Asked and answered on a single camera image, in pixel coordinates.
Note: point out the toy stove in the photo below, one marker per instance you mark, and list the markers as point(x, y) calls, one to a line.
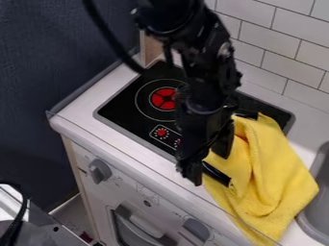
point(137, 109)

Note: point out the washing machine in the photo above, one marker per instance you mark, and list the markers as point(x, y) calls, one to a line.
point(137, 198)

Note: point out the toy sink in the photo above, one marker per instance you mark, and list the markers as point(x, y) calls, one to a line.
point(317, 198)

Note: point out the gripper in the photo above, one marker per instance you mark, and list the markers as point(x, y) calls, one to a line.
point(197, 134)

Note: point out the yellow cloth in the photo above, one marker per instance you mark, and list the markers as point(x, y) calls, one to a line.
point(270, 173)

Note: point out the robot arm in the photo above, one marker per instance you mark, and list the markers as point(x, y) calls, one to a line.
point(193, 38)

